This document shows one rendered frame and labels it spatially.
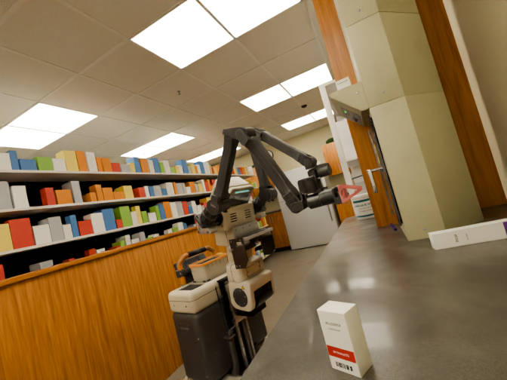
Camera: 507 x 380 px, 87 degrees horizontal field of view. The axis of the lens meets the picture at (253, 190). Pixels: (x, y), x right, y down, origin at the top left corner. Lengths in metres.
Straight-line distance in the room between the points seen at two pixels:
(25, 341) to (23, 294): 0.25
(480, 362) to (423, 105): 0.83
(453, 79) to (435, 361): 1.21
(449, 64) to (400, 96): 0.47
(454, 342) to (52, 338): 2.01
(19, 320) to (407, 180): 2.02
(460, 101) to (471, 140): 0.17
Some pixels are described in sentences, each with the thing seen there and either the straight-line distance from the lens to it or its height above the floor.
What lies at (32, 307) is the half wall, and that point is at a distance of 2.09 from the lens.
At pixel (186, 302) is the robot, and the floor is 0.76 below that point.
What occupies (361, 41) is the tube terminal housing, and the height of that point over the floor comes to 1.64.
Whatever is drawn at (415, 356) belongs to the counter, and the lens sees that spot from 0.46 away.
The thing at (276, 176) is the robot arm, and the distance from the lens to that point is 1.11.
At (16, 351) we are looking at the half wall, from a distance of 2.08.
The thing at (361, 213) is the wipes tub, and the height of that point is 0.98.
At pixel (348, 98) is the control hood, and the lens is 1.06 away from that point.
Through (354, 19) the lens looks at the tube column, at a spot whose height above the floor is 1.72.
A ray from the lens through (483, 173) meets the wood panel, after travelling 1.45.
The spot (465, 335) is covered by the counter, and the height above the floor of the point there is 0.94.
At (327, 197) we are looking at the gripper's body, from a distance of 1.05.
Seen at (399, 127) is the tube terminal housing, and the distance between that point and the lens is 1.03.
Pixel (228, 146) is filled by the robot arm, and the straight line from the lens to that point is 1.22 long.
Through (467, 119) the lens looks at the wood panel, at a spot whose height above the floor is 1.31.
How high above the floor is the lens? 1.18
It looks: 4 degrees up
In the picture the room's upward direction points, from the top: 15 degrees counter-clockwise
